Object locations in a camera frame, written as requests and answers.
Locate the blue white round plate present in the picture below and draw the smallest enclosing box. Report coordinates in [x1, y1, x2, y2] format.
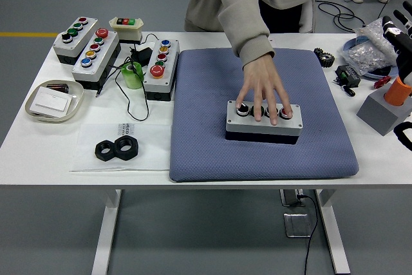
[341, 35, 403, 79]

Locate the white table leg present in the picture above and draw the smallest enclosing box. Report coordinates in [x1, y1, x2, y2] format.
[91, 189, 122, 275]
[315, 189, 351, 274]

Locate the metal floor outlet box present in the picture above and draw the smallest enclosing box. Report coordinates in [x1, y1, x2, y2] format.
[283, 213, 312, 239]

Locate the clear plastic bag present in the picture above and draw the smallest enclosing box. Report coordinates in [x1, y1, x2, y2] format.
[70, 122, 171, 173]

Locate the thin black cord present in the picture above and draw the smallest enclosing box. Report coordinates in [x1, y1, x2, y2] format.
[95, 32, 158, 121]

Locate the short grey five-button box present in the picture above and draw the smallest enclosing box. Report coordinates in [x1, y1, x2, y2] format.
[142, 38, 180, 102]

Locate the grey four-button control box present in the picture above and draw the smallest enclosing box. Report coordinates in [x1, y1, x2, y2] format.
[224, 100, 303, 146]

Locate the long grey five-button box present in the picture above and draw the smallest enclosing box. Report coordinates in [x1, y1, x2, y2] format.
[71, 27, 122, 91]

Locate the black terminal block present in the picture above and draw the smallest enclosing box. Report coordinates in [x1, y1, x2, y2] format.
[333, 64, 363, 89]

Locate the black power adapter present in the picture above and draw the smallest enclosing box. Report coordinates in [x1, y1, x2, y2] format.
[129, 46, 154, 65]

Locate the dark red small case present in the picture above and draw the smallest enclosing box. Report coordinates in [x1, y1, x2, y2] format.
[46, 83, 70, 94]

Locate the black power cable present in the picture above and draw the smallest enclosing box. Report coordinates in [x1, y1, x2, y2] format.
[297, 193, 319, 275]

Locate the black floor cable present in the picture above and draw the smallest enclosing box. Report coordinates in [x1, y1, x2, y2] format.
[314, 0, 412, 30]

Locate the black metal gear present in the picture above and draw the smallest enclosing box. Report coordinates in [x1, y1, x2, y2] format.
[314, 47, 335, 68]

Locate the small red clip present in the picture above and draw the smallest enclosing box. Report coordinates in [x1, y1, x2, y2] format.
[373, 76, 392, 88]

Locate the bubble wrap bag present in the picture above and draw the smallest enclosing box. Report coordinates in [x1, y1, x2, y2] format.
[337, 17, 407, 73]

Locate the white wall switch plate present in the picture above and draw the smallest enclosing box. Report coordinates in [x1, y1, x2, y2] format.
[30, 90, 72, 115]

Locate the cream three-button switch box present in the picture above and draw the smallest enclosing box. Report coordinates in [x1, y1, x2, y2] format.
[109, 16, 145, 44]

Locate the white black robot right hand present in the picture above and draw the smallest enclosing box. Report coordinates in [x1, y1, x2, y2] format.
[381, 0, 412, 152]

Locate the green tape roll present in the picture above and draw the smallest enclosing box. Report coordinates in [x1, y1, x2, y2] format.
[120, 61, 143, 90]

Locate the black hex nut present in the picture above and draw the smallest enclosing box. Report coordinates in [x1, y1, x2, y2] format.
[94, 139, 117, 161]
[115, 136, 140, 160]

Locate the grey block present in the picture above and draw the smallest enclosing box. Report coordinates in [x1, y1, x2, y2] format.
[356, 90, 408, 137]

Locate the beige oval tray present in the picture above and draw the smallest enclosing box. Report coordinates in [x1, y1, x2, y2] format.
[24, 79, 85, 124]

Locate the person's hand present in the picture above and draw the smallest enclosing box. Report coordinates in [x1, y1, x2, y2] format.
[234, 54, 294, 127]

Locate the blue-grey woven mat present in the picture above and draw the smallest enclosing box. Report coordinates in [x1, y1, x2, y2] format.
[169, 48, 360, 183]

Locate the grey under-table control box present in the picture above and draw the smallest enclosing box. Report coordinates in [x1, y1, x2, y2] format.
[279, 189, 306, 207]

